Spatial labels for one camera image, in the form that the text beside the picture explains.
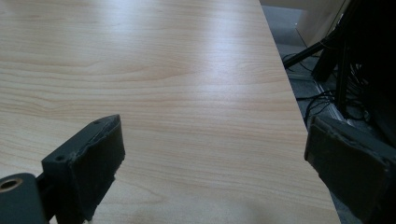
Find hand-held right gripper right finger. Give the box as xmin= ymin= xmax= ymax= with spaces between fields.
xmin=304 ymin=114 xmax=396 ymax=224

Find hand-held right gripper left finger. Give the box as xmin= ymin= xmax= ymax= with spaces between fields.
xmin=41 ymin=114 xmax=126 ymax=224

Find beige cabinet panel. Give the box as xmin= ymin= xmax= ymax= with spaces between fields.
xmin=260 ymin=0 xmax=354 ymax=48

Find black cable bundle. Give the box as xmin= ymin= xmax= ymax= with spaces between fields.
xmin=281 ymin=52 xmax=372 ymax=125

